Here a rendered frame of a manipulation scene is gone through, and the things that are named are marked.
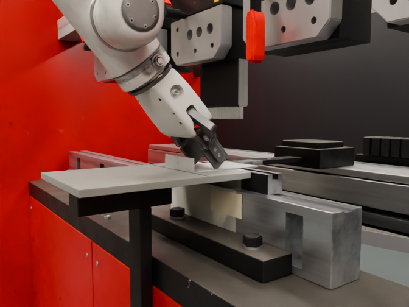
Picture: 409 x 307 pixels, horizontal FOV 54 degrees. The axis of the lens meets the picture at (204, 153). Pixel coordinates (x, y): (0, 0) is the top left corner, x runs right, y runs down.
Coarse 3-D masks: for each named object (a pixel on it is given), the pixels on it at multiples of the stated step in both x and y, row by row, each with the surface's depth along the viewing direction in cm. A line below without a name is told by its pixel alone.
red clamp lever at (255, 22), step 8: (256, 0) 50; (256, 8) 50; (248, 16) 50; (256, 16) 50; (264, 16) 50; (248, 24) 50; (256, 24) 50; (264, 24) 50; (248, 32) 50; (256, 32) 50; (264, 32) 50; (248, 40) 50; (256, 40) 50; (264, 40) 51; (248, 48) 50; (256, 48) 50; (264, 48) 51; (248, 56) 50; (256, 56) 50
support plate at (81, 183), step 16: (48, 176) 57; (64, 176) 56; (80, 176) 56; (96, 176) 56; (112, 176) 56; (128, 176) 56; (144, 176) 56; (160, 176) 56; (176, 176) 56; (192, 176) 56; (224, 176) 58; (240, 176) 60; (80, 192) 46; (96, 192) 47; (112, 192) 48
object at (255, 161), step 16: (288, 144) 83; (304, 144) 79; (320, 144) 77; (336, 144) 79; (240, 160) 73; (256, 160) 73; (272, 160) 74; (288, 160) 76; (304, 160) 78; (320, 160) 75; (336, 160) 78; (352, 160) 81
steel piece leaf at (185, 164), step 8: (168, 160) 66; (176, 160) 63; (184, 160) 61; (192, 160) 60; (176, 168) 64; (184, 168) 61; (192, 168) 60; (200, 168) 63; (208, 168) 63; (224, 168) 63; (232, 168) 64; (240, 168) 65
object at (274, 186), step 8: (248, 168) 65; (256, 176) 60; (264, 176) 59; (272, 176) 59; (280, 176) 60; (248, 184) 62; (256, 184) 60; (264, 184) 59; (272, 184) 59; (280, 184) 60; (264, 192) 59; (272, 192) 59; (280, 192) 60
